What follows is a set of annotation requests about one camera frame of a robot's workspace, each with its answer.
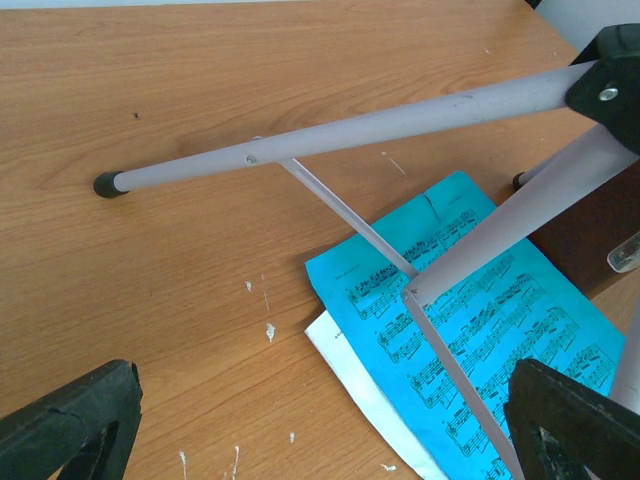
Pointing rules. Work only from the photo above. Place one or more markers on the blue music sheet folder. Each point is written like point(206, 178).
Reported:
point(517, 306)

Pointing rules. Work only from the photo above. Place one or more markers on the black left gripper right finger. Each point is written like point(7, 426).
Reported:
point(562, 429)

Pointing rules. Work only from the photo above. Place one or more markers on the brown wooden metronome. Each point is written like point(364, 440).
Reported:
point(578, 241)

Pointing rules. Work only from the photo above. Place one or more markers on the white music sheet paper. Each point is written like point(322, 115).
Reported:
point(330, 342)

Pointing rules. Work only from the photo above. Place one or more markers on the clear plastic metronome cover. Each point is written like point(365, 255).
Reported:
point(625, 257)

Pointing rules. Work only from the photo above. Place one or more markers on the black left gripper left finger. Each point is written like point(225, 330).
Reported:
point(85, 429)

